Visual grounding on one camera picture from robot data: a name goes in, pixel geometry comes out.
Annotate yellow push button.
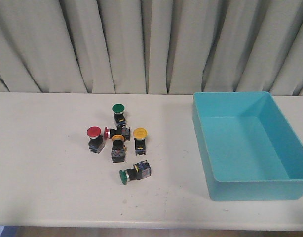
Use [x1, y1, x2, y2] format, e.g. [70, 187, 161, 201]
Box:
[111, 135, 126, 163]
[133, 128, 148, 155]

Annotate red push button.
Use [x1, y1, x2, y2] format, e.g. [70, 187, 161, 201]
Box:
[104, 126, 130, 141]
[87, 126, 105, 154]

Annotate teal plastic box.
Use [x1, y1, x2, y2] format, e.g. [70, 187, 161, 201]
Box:
[193, 92, 303, 201]

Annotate upright green push button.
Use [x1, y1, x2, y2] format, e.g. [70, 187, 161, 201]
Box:
[112, 104, 126, 127]

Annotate lying yellow push button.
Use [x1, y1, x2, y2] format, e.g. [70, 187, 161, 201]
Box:
[111, 135, 126, 163]

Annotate lying red push button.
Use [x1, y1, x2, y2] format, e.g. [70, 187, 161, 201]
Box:
[104, 126, 130, 141]

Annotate lying green push button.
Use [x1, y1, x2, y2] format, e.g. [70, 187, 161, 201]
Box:
[119, 160, 152, 185]

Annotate grey pleated curtain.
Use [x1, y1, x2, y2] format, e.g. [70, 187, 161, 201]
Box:
[0, 0, 303, 96]

